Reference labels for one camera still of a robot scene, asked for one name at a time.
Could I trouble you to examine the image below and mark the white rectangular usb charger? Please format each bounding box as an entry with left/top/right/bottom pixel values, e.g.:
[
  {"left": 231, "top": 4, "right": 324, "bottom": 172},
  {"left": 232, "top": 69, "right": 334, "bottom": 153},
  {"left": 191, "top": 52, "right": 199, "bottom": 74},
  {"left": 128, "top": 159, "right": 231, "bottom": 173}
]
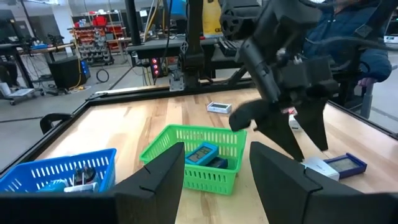
[{"left": 300, "top": 156, "right": 341, "bottom": 182}]

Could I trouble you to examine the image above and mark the black standing desk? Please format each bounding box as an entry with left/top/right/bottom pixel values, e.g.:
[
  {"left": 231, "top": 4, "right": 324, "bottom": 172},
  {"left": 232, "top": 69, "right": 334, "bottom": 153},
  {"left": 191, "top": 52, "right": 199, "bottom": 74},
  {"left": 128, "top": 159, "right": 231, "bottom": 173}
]
[{"left": 0, "top": 42, "right": 75, "bottom": 91}]

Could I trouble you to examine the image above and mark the black frame clamp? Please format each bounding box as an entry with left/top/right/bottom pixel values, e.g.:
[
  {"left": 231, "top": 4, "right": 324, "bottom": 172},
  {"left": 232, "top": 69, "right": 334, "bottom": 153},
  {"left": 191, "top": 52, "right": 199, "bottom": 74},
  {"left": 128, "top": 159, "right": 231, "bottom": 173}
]
[{"left": 39, "top": 112, "right": 73, "bottom": 135}]

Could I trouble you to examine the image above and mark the monitor with blue screen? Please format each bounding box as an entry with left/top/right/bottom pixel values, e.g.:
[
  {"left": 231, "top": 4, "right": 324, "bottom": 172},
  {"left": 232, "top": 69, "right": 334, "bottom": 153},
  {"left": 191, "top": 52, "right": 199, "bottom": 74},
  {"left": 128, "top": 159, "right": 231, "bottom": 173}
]
[{"left": 166, "top": 0, "right": 189, "bottom": 19}]

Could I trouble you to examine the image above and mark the blue plastic basket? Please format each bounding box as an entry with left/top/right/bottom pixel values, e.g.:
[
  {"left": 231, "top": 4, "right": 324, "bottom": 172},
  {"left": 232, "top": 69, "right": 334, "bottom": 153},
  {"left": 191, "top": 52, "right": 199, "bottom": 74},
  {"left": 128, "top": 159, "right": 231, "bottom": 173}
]
[{"left": 0, "top": 147, "right": 118, "bottom": 194}]

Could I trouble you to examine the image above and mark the yellow box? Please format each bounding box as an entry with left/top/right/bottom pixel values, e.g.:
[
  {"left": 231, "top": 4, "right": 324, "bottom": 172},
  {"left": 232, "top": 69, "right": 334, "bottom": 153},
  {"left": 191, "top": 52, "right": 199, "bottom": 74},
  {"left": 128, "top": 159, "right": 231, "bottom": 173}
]
[{"left": 201, "top": 0, "right": 223, "bottom": 37}]

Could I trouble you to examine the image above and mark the black cable coil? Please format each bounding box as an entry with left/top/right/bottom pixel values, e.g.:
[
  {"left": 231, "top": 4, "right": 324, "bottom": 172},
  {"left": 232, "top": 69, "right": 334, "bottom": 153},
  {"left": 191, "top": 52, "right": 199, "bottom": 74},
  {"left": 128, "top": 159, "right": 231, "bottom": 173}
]
[{"left": 95, "top": 68, "right": 110, "bottom": 84}]

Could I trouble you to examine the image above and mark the white digital clock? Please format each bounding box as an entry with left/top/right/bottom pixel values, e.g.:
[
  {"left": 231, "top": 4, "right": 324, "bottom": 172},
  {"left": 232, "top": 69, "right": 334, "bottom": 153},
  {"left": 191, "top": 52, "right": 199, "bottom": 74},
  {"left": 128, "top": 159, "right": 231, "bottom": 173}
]
[{"left": 206, "top": 101, "right": 233, "bottom": 114}]

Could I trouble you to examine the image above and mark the person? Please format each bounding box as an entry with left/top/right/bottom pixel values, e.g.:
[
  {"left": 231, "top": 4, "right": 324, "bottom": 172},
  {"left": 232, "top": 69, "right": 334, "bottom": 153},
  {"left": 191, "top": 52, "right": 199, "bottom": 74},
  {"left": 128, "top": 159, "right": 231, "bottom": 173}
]
[{"left": 303, "top": 0, "right": 393, "bottom": 88}]

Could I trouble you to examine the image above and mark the small white usb charger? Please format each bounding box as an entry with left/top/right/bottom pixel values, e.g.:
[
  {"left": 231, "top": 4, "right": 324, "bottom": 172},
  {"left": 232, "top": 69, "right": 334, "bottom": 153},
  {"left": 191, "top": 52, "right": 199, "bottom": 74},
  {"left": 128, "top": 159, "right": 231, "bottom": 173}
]
[
  {"left": 63, "top": 182, "right": 100, "bottom": 194},
  {"left": 288, "top": 114, "right": 301, "bottom": 132}
]

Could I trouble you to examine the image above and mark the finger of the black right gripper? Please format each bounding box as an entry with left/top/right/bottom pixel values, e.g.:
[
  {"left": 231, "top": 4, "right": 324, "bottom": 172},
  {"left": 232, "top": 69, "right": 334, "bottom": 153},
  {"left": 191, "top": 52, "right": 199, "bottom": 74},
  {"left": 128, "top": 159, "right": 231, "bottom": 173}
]
[
  {"left": 256, "top": 105, "right": 305, "bottom": 163},
  {"left": 294, "top": 98, "right": 330, "bottom": 152}
]

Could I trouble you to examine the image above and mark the person's hand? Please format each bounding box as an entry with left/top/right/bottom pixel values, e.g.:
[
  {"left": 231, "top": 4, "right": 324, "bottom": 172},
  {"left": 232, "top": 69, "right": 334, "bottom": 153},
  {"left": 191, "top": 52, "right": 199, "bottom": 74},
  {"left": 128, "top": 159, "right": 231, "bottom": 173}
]
[{"left": 357, "top": 77, "right": 379, "bottom": 88}]

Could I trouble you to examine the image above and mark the teal digital clock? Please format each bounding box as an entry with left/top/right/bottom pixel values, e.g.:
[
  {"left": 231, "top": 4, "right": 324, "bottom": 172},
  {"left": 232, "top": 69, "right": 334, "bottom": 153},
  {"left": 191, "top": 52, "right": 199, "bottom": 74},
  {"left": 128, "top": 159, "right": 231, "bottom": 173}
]
[{"left": 185, "top": 142, "right": 220, "bottom": 167}]

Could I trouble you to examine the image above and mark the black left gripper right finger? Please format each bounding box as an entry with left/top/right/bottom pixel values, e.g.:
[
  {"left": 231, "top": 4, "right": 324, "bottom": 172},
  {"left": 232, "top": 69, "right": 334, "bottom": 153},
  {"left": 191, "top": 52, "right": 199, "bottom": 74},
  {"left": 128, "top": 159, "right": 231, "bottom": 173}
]
[{"left": 249, "top": 141, "right": 323, "bottom": 224}]

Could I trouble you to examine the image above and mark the backlit black keyboard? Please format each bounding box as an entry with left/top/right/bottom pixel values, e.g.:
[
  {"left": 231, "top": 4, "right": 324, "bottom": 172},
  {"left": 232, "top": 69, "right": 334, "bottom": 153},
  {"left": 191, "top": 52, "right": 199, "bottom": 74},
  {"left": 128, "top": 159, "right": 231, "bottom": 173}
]
[{"left": 217, "top": 36, "right": 246, "bottom": 57}]

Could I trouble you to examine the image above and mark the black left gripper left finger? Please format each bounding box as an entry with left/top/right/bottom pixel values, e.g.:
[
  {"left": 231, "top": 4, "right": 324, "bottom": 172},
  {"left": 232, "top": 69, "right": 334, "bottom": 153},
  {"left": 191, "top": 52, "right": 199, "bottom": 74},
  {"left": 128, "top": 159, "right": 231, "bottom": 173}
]
[{"left": 108, "top": 142, "right": 188, "bottom": 224}]

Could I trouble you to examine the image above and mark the green plastic basket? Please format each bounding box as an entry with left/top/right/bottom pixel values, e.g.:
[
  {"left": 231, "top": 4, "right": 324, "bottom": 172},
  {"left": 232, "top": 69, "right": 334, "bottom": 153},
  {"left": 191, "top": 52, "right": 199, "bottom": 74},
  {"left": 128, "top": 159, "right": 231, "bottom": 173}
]
[{"left": 139, "top": 124, "right": 248, "bottom": 196}]

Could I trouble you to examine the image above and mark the black computer with red lights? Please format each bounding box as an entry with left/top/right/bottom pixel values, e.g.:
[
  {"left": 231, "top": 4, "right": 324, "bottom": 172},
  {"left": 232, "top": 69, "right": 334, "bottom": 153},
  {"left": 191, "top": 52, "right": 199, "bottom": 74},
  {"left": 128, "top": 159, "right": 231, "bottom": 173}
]
[{"left": 146, "top": 55, "right": 165, "bottom": 78}]

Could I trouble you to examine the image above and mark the black computer tower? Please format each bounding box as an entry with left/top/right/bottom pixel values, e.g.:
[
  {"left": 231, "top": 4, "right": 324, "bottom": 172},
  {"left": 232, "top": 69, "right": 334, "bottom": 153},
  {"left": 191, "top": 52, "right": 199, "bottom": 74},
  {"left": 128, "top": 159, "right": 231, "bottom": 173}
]
[{"left": 48, "top": 55, "right": 91, "bottom": 91}]

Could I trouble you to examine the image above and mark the shelf with red bins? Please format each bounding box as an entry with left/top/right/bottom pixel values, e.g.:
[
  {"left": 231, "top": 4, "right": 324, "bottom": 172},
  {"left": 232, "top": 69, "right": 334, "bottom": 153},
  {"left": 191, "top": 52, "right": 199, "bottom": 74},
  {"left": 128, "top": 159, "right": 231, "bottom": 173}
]
[{"left": 70, "top": 11, "right": 125, "bottom": 66}]

